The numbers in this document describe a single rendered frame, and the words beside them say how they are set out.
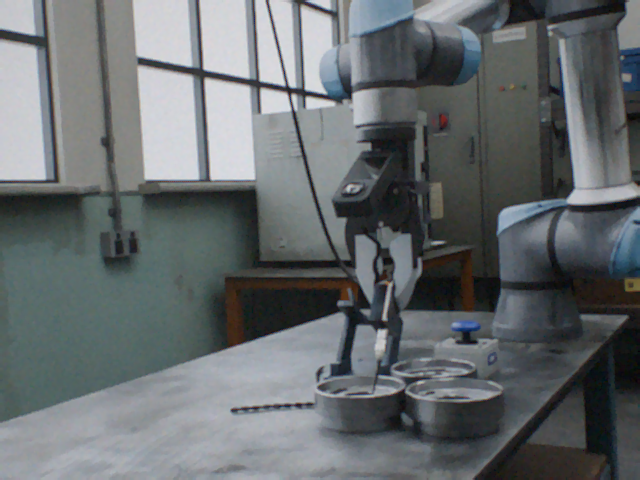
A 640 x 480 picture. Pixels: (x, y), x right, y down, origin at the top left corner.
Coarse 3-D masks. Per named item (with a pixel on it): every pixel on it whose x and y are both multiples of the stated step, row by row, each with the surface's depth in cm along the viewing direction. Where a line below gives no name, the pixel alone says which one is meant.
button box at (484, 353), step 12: (444, 348) 113; (456, 348) 112; (468, 348) 111; (480, 348) 110; (492, 348) 113; (468, 360) 111; (480, 360) 110; (492, 360) 113; (480, 372) 110; (492, 372) 113
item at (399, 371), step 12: (408, 360) 106; (420, 360) 106; (432, 360) 106; (444, 360) 106; (456, 360) 105; (396, 372) 100; (420, 372) 104; (432, 372) 104; (444, 372) 104; (468, 372) 98; (408, 384) 98
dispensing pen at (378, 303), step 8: (392, 272) 97; (392, 280) 97; (376, 288) 95; (384, 288) 95; (376, 296) 94; (384, 296) 94; (376, 304) 94; (384, 304) 93; (376, 312) 93; (368, 320) 93; (376, 320) 93; (376, 328) 95; (384, 328) 94; (384, 336) 93; (376, 344) 93; (384, 344) 93; (376, 352) 93; (384, 352) 93; (376, 360) 92; (376, 368) 92; (376, 376) 91
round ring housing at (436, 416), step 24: (432, 384) 94; (456, 384) 95; (480, 384) 93; (408, 408) 89; (432, 408) 86; (456, 408) 85; (480, 408) 85; (504, 408) 88; (432, 432) 87; (456, 432) 85; (480, 432) 86
